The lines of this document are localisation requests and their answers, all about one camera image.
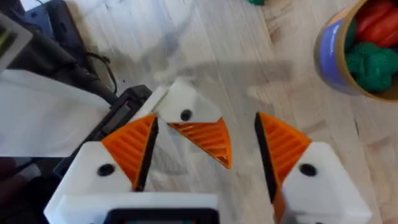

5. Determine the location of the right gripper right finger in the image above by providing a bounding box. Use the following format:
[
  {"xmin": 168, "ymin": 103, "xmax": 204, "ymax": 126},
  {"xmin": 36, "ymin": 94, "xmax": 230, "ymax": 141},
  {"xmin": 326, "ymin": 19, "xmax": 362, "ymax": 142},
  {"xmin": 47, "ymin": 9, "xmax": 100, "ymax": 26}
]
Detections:
[{"xmin": 254, "ymin": 111, "xmax": 373, "ymax": 224}]

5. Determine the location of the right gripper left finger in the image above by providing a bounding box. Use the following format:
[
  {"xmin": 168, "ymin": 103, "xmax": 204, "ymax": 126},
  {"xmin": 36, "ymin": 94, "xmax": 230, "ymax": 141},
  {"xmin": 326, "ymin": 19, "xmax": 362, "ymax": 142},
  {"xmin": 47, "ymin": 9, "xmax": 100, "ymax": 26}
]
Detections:
[{"xmin": 44, "ymin": 113, "xmax": 160, "ymax": 224}]

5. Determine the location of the left wrist flat plate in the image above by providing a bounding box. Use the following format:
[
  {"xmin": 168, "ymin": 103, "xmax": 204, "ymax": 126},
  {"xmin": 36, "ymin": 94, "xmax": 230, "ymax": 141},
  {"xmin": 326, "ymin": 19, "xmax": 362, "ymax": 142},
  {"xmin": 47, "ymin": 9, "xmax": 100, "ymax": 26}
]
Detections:
[{"xmin": 0, "ymin": 68, "xmax": 112, "ymax": 158}]

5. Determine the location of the toy tub with vegetables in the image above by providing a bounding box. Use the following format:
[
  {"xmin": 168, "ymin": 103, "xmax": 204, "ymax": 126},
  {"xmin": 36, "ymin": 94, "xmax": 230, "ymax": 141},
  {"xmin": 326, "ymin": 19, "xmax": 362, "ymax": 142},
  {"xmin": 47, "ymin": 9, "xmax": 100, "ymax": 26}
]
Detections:
[{"xmin": 313, "ymin": 0, "xmax": 398, "ymax": 103}]

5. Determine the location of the black cable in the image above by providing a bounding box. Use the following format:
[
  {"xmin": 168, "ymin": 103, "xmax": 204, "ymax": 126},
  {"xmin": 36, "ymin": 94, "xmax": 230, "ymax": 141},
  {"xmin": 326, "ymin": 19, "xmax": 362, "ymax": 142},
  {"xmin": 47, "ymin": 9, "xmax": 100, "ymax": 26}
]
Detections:
[{"xmin": 85, "ymin": 52, "xmax": 119, "ymax": 95}]

